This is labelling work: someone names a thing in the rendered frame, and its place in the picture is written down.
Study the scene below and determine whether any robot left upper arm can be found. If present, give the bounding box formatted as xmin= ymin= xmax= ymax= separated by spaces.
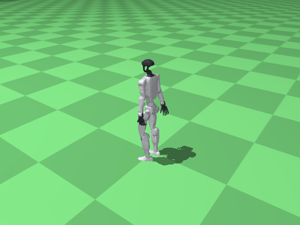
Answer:
xmin=138 ymin=78 xmax=146 ymax=100

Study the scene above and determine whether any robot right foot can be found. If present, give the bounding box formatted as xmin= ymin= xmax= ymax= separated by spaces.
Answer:
xmin=149 ymin=150 xmax=160 ymax=156

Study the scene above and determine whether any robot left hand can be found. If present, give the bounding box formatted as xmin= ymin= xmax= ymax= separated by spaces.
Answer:
xmin=137 ymin=113 xmax=146 ymax=126

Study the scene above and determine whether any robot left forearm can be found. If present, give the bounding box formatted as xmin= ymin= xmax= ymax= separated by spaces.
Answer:
xmin=138 ymin=97 xmax=145 ymax=117

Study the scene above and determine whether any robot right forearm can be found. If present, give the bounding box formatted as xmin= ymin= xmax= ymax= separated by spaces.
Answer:
xmin=157 ymin=90 xmax=164 ymax=105

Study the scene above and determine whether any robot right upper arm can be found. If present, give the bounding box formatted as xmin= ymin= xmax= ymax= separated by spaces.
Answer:
xmin=156 ymin=74 xmax=161 ymax=93

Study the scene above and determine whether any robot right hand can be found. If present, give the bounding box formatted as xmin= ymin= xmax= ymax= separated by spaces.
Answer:
xmin=160 ymin=101 xmax=169 ymax=115

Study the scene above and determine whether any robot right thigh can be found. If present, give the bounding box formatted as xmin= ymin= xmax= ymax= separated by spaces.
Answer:
xmin=149 ymin=106 xmax=159 ymax=135

